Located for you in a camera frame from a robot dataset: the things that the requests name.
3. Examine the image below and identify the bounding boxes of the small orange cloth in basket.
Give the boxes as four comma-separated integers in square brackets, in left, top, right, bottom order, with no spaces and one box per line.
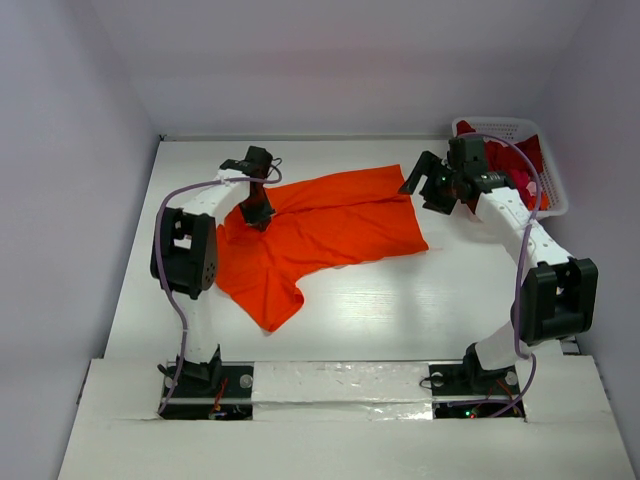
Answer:
[528,192,549,211]

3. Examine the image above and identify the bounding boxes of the orange t shirt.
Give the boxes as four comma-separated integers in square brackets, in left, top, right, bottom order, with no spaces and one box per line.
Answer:
[216,165,429,333]

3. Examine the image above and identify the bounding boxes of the dark red t shirt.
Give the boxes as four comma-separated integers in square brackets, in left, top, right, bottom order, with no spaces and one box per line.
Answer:
[454,119,544,201]

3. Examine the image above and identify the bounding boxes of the white plastic basket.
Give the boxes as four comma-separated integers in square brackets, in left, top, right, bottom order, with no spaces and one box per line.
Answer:
[451,116,569,219]

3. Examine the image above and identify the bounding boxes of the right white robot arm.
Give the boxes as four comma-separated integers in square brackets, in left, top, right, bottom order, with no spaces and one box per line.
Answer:
[399,133,599,392]

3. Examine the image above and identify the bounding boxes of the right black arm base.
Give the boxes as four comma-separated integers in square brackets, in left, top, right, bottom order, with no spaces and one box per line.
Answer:
[419,363,525,420]

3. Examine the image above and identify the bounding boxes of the pink cloth in basket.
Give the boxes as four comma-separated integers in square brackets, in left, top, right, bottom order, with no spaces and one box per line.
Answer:
[525,176,542,196]

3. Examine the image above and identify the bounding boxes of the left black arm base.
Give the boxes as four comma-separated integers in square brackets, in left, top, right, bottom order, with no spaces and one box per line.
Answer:
[160,363,254,421]

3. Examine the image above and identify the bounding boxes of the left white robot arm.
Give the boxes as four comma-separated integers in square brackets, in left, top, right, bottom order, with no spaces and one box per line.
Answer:
[150,146,281,395]

